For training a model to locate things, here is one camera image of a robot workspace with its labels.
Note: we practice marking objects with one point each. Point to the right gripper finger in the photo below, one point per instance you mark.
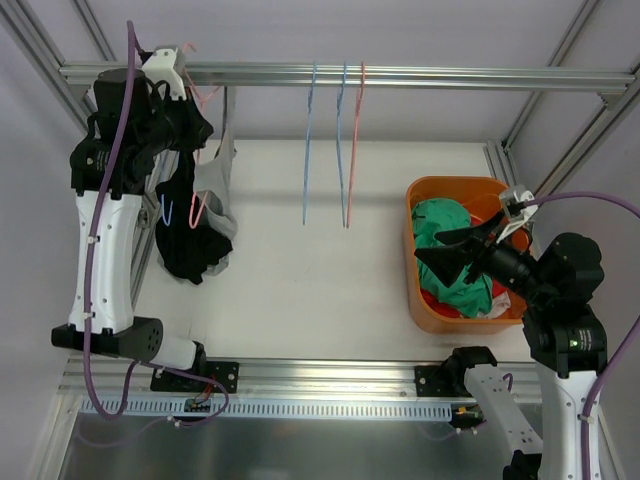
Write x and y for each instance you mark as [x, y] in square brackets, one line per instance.
[450, 263]
[481, 234]

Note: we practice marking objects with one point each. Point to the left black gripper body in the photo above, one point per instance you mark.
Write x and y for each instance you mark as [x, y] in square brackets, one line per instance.
[185, 128]

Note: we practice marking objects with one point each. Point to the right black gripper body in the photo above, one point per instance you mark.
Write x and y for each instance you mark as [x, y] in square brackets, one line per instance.
[480, 252]

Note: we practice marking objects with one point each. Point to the pink hanger of grey top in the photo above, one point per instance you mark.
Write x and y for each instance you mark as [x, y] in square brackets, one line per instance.
[197, 206]

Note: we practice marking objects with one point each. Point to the green tank top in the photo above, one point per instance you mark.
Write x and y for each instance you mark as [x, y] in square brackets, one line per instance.
[440, 220]

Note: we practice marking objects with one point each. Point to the grey tank top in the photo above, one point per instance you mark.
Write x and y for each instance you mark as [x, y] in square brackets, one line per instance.
[212, 182]

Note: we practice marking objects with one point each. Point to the red tank top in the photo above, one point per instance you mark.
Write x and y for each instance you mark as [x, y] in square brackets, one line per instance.
[440, 300]

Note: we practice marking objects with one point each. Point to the blue hanger of green top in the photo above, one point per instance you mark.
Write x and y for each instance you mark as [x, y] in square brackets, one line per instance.
[307, 144]

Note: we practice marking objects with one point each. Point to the blue hanger of red top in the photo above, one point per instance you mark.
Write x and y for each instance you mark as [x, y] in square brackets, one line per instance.
[338, 144]

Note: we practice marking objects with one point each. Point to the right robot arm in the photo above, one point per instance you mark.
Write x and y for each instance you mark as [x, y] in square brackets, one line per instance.
[567, 343]

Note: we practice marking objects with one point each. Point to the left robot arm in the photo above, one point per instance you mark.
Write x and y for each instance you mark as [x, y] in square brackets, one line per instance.
[138, 117]

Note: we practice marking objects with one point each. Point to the blue hanger of black top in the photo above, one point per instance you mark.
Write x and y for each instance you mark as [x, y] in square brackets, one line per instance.
[166, 207]

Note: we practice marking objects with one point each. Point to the black tank top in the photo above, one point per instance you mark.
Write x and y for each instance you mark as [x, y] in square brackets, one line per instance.
[187, 254]

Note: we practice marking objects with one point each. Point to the orange plastic basket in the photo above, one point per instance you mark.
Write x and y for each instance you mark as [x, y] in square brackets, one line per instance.
[435, 203]

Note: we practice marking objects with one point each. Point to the aluminium hanging rail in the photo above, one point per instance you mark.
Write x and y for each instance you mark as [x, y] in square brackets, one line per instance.
[543, 79]

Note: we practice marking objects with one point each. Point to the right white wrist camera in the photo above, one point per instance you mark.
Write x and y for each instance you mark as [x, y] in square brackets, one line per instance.
[514, 202]

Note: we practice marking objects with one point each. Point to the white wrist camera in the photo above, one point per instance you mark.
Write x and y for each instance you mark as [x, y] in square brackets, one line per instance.
[514, 202]
[167, 63]

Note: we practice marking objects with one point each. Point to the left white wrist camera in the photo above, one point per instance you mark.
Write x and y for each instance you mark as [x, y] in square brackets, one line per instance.
[167, 63]

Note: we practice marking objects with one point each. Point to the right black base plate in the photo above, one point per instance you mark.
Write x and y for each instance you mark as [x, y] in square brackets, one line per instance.
[431, 381]

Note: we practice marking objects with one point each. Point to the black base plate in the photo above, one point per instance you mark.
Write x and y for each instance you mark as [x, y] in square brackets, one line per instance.
[431, 381]
[224, 372]

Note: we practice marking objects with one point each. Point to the front aluminium rail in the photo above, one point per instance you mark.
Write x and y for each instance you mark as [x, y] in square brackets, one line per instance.
[295, 379]

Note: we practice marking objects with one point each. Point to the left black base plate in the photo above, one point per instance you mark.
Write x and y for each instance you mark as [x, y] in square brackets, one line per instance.
[224, 372]

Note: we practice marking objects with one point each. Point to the slotted cable duct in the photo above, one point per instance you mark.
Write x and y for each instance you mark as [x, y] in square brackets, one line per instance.
[254, 408]

